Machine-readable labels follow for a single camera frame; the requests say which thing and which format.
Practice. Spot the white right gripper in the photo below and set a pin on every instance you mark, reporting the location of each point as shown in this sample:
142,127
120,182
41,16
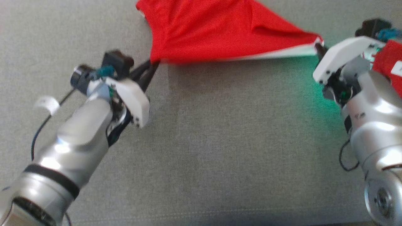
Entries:
342,55

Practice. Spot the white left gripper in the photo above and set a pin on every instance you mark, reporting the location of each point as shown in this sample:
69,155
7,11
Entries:
135,103

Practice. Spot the red jersey with white trim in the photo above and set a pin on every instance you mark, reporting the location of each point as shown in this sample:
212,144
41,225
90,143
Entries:
213,28

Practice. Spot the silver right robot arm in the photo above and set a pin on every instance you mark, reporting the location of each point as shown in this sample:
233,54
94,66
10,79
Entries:
377,141

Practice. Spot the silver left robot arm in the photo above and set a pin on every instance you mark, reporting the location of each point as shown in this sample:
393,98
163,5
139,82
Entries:
72,141

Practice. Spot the grey sofa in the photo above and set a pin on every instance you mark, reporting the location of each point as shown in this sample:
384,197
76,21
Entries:
220,141

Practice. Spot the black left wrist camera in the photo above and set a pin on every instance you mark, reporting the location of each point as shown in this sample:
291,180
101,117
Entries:
117,62

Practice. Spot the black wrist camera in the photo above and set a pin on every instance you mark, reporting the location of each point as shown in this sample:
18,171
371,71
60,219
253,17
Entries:
372,28
117,62

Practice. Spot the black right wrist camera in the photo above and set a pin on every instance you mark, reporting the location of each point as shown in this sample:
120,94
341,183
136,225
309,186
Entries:
372,28

